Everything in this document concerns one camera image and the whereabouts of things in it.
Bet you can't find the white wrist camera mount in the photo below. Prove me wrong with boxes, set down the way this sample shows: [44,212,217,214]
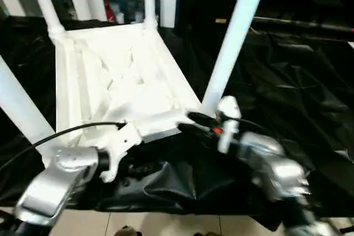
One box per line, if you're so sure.
[216,96,243,154]
[97,121,143,184]

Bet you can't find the black mat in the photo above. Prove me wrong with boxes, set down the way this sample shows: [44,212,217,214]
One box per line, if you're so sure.
[0,15,354,231]

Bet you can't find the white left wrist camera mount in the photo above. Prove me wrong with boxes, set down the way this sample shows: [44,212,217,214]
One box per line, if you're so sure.
[97,121,143,184]

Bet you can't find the long black bar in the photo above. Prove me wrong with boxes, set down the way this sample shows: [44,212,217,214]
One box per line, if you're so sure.
[252,18,354,33]

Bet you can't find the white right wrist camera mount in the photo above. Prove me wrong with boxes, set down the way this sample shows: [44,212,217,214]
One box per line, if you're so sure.
[216,96,243,154]

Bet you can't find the white plastic table top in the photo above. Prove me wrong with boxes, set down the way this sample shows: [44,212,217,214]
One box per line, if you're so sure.
[41,22,205,156]

